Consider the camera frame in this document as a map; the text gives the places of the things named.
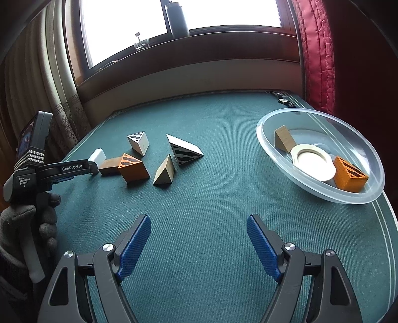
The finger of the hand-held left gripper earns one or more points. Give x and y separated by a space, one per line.
92 167

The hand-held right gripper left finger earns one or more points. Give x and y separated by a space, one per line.
135 245

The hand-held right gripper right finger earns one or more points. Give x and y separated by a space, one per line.
262 245

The white power adapter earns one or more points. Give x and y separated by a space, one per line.
99 155

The brown rectangular wooden block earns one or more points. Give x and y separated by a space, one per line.
108 166

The orange striped wooden block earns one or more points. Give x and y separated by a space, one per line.
345 178
136 172

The tan wooden wedge block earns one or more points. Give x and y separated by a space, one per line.
164 174

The large white striped wedge block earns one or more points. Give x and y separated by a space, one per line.
183 153

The cream round plastic lid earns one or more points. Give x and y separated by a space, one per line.
326 177

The dark brown wooden wedge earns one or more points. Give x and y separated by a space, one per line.
284 138

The clear plastic bowl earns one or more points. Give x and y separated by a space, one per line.
367 146

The person's left forearm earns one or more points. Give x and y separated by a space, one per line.
12 285

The person's left hand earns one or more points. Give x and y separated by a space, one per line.
48 229

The beige patterned curtain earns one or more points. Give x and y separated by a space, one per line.
62 93

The green felt table cover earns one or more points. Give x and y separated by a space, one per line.
202 202

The clear drinking glass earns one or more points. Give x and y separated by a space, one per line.
141 45

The wooden framed window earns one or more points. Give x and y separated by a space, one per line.
124 31

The dark bottle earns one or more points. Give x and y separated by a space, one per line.
177 21

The red quilted curtain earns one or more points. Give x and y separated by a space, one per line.
317 62

